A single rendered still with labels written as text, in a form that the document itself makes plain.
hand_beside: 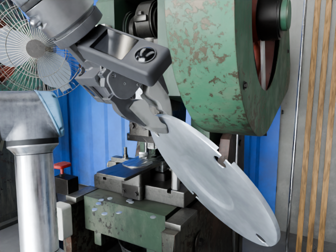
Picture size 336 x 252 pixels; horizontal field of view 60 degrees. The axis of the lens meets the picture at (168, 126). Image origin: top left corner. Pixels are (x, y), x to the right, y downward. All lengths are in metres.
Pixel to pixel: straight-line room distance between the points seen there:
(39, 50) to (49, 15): 1.41
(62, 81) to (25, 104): 1.13
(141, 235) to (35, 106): 0.65
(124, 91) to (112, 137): 2.52
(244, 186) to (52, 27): 0.31
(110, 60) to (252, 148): 1.98
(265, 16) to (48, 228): 0.87
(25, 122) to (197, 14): 0.47
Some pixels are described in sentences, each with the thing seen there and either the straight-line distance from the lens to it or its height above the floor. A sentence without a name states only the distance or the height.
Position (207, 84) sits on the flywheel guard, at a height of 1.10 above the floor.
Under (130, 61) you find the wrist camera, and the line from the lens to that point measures 0.34.
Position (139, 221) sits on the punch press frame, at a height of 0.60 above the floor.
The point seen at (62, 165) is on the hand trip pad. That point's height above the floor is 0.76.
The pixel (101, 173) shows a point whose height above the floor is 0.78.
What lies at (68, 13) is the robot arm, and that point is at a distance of 0.37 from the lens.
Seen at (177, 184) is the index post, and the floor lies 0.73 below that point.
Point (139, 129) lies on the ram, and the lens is 1.19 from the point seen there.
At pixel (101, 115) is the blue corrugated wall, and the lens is 2.94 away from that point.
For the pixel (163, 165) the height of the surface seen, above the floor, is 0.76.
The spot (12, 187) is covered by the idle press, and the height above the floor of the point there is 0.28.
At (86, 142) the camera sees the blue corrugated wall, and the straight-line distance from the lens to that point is 3.13.
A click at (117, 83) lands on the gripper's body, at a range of 0.40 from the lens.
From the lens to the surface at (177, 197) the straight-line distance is 1.12.
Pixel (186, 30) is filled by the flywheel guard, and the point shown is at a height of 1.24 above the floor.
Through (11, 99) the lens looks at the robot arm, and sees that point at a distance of 0.74.
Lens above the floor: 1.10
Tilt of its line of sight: 8 degrees down
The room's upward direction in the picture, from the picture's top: straight up
